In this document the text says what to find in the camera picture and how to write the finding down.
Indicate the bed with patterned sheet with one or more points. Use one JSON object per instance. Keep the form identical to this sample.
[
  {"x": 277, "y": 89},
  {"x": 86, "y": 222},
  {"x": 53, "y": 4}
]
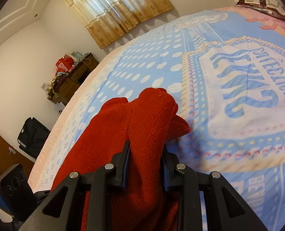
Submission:
[{"x": 225, "y": 68}]

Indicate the colourful cloth on desk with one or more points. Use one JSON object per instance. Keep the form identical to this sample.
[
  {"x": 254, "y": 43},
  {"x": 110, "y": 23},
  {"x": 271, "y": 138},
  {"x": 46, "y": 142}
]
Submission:
[{"x": 55, "y": 83}]

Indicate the beige centre window curtain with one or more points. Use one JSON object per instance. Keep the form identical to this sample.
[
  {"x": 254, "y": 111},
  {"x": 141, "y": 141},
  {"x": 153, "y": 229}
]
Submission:
[{"x": 108, "y": 20}]

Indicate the black camera box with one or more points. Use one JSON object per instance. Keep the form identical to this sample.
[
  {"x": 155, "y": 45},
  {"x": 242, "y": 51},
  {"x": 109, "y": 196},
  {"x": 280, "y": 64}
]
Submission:
[{"x": 16, "y": 192}]

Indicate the red gift bag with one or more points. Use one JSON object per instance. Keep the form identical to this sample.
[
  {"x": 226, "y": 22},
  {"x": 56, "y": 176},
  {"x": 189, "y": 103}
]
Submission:
[{"x": 65, "y": 65}]

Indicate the brown wooden desk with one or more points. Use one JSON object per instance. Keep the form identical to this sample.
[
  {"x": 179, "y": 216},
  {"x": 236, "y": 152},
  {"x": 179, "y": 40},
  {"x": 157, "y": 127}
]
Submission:
[{"x": 75, "y": 79}]

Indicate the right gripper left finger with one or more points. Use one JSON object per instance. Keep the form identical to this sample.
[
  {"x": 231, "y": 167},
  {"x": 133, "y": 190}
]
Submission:
[{"x": 83, "y": 200}]

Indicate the patterned pillow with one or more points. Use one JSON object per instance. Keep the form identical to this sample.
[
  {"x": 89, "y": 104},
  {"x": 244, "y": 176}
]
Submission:
[{"x": 274, "y": 8}]

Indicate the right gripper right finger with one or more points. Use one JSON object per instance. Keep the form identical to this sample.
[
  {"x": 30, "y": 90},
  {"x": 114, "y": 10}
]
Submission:
[{"x": 205, "y": 200}]

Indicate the red knitted sweater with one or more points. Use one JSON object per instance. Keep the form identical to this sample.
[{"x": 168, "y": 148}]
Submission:
[{"x": 147, "y": 122}]

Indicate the white card on wall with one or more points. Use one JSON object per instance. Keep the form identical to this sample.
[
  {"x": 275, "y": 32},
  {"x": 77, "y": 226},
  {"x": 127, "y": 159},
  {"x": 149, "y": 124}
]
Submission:
[{"x": 45, "y": 87}]

